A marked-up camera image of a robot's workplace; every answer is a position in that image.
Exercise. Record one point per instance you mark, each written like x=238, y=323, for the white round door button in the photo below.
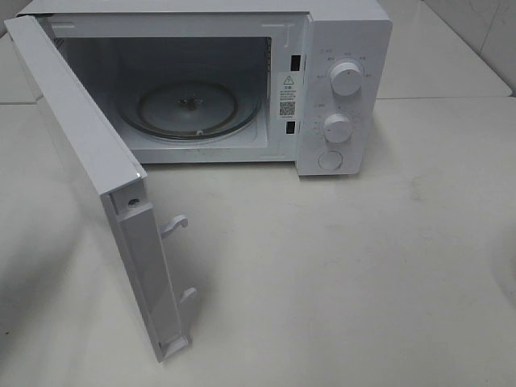
x=330, y=160

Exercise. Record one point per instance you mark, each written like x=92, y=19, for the white round knob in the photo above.
x=337, y=128
x=346, y=77

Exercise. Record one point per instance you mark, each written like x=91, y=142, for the white microwave door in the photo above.
x=108, y=183

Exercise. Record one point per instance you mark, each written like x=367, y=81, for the glass microwave turntable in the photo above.
x=188, y=110

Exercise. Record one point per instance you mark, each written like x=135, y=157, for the white warning label sticker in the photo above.
x=288, y=84

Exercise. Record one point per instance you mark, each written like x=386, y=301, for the white microwave oven body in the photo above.
x=116, y=46

